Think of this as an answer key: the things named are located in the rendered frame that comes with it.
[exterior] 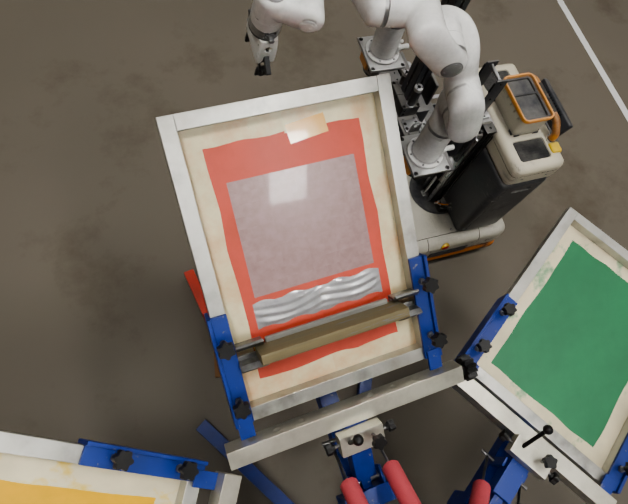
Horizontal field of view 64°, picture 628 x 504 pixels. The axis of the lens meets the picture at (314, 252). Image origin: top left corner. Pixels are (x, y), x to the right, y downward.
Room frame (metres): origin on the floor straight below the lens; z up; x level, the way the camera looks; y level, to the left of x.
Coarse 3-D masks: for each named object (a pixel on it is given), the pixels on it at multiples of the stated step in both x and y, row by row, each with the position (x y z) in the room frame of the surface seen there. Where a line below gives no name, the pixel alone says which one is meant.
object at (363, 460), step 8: (352, 424) 0.18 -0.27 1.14; (368, 448) 0.14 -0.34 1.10; (352, 456) 0.11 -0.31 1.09; (360, 456) 0.12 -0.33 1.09; (368, 456) 0.12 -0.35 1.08; (352, 464) 0.09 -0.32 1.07; (360, 464) 0.10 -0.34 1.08; (368, 464) 0.11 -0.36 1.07; (352, 472) 0.07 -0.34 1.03; (360, 472) 0.08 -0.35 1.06; (368, 472) 0.09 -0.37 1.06; (360, 480) 0.06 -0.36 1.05
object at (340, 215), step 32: (352, 128) 0.82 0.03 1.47; (320, 160) 0.71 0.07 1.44; (352, 160) 0.76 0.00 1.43; (320, 192) 0.65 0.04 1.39; (352, 192) 0.69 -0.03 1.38; (320, 224) 0.59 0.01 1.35; (352, 224) 0.63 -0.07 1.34; (320, 256) 0.52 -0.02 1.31; (352, 256) 0.56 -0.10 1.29; (384, 288) 0.54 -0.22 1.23
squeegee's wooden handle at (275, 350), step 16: (384, 304) 0.49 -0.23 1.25; (400, 304) 0.49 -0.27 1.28; (336, 320) 0.39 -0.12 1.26; (352, 320) 0.40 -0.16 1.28; (368, 320) 0.41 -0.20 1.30; (384, 320) 0.43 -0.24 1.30; (288, 336) 0.30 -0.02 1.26; (304, 336) 0.31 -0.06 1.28; (320, 336) 0.32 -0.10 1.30; (336, 336) 0.34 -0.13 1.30; (256, 352) 0.24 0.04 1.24; (272, 352) 0.24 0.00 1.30; (288, 352) 0.26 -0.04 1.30
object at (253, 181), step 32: (224, 160) 0.59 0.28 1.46; (256, 160) 0.63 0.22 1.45; (288, 160) 0.67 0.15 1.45; (224, 192) 0.53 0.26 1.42; (256, 192) 0.57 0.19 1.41; (288, 192) 0.61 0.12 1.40; (224, 224) 0.47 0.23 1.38; (256, 224) 0.51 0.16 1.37; (288, 224) 0.55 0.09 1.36; (256, 256) 0.44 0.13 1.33; (288, 256) 0.48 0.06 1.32; (256, 288) 0.38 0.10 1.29; (288, 288) 0.42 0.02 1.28; (320, 352) 0.32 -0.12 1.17
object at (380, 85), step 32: (288, 96) 0.77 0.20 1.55; (320, 96) 0.81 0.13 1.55; (352, 96) 0.87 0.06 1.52; (384, 96) 0.90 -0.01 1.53; (160, 128) 0.56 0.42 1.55; (192, 128) 0.60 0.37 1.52; (384, 128) 0.84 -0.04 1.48; (192, 192) 0.48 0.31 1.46; (192, 224) 0.42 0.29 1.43; (416, 320) 0.50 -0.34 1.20; (416, 352) 0.43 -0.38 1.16; (320, 384) 0.24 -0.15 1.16; (352, 384) 0.28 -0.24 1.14; (256, 416) 0.10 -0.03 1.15
